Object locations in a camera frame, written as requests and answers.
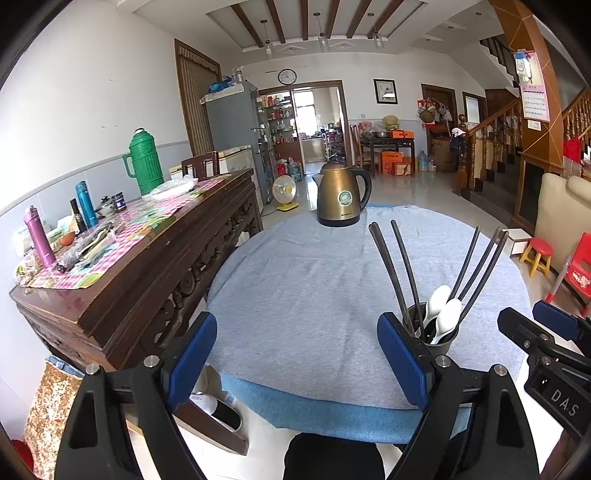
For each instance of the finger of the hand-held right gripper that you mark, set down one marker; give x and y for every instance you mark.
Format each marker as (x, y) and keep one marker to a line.
(526, 330)
(556, 318)

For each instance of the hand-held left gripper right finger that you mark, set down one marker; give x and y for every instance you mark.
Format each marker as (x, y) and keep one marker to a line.
(399, 360)

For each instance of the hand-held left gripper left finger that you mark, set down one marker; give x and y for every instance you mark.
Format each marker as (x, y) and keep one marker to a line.
(194, 360)

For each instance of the dark utensil cup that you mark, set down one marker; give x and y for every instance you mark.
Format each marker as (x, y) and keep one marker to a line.
(408, 317)

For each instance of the dark chopstick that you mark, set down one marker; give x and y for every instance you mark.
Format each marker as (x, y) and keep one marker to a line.
(483, 277)
(409, 272)
(476, 263)
(393, 272)
(464, 262)

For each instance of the white ceramic spoon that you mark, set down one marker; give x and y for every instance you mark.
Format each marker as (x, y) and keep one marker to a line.
(450, 311)
(438, 297)

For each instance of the person's right forearm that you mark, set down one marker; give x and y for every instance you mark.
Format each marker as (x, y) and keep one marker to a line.
(554, 461)

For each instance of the red plastic child chair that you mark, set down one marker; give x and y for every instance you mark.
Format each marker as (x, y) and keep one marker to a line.
(579, 272)

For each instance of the white black slipper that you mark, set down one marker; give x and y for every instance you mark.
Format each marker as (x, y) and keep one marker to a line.
(221, 410)

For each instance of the red yellow round stool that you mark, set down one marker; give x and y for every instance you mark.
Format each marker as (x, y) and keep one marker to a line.
(538, 247)

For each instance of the carved dark wooden sideboard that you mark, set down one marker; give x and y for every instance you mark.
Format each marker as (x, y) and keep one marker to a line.
(152, 286)

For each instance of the small white stool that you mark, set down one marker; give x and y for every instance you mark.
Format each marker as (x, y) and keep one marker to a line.
(516, 237)

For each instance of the blue table cloth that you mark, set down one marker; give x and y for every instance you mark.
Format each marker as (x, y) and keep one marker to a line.
(323, 415)

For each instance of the beige leather sofa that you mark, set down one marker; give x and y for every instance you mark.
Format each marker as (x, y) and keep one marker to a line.
(558, 207)

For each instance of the grey table cloth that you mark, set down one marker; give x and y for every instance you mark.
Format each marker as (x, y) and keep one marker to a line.
(300, 300)

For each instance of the person's black pants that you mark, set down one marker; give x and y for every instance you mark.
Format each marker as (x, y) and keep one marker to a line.
(332, 461)

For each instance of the pink checkered cloth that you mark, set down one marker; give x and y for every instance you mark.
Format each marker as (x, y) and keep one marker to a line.
(143, 221)

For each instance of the gold patterned cushion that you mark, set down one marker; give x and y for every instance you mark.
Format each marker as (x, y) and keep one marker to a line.
(51, 415)

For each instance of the red paper bag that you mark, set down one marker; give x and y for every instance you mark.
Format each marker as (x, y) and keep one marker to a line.
(571, 148)

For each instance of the white bowl with plastic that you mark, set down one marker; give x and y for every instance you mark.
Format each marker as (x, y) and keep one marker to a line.
(173, 189)

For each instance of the small glass jar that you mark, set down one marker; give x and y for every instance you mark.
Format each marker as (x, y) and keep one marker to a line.
(119, 203)

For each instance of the wooden staircase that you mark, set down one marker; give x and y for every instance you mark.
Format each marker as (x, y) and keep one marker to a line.
(498, 152)

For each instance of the golden electric kettle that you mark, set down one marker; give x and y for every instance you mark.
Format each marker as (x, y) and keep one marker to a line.
(339, 194)

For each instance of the black bottle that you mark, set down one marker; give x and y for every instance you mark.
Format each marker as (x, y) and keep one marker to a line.
(78, 217)

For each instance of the teal bottle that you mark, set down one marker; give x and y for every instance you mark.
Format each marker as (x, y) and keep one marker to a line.
(87, 205)

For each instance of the orange box with picture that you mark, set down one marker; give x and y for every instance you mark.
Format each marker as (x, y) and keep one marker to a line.
(406, 169)

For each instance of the cardboard box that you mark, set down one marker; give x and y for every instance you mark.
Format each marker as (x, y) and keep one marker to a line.
(443, 157)

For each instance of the round white fan heater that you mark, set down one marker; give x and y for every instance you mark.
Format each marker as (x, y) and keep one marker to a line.
(284, 189)

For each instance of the dark wooden chair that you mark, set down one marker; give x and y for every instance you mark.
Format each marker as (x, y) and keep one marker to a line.
(201, 166)

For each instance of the purple bottle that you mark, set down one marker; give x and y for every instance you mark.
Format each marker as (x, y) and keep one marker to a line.
(40, 240)

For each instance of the clear water jug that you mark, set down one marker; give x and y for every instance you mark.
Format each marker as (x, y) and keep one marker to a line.
(425, 161)

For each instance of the tall orange box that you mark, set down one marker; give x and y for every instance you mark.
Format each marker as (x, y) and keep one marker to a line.
(391, 162)

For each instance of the green thermos jug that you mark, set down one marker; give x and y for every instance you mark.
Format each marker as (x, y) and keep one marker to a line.
(145, 161)

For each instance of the white chest freezer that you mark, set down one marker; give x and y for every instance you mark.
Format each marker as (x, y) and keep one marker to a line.
(235, 159)

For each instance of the large plastic bottle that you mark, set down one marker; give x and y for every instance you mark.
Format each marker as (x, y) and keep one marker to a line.
(296, 170)

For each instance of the wooden dining table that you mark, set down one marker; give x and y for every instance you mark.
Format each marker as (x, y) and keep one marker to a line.
(392, 144)

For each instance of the brown door with glass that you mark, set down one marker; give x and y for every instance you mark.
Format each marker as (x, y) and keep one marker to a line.
(474, 110)

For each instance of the flat orange box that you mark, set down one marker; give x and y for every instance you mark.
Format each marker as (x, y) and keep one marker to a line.
(400, 134)

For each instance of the grey refrigerator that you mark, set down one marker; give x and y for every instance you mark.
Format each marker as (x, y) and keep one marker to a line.
(231, 124)

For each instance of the brown wooden door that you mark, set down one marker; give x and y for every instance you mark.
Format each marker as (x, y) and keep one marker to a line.
(443, 94)

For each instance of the kitchen shelf with bottles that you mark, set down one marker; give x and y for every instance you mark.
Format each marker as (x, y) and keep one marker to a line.
(277, 120)

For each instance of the brown window blind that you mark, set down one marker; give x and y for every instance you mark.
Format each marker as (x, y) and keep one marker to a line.
(198, 101)

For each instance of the blue plastic bags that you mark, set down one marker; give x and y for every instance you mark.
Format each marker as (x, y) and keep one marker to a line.
(220, 86)

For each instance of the glass pendant lamp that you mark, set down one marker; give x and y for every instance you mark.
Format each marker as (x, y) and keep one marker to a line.
(267, 46)
(378, 41)
(322, 41)

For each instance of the white wall switch panel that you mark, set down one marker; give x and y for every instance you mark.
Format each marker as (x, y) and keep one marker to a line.
(534, 126)

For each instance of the pink wall calendar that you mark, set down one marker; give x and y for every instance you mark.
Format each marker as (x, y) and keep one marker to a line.
(535, 92)

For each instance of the wooden door frame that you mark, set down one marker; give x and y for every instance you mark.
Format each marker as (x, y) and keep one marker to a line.
(344, 120)

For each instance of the framed wall picture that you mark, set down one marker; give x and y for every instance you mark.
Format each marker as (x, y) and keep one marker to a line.
(385, 91)

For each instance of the round wall clock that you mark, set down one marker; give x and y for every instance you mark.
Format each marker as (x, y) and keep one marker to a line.
(287, 76)

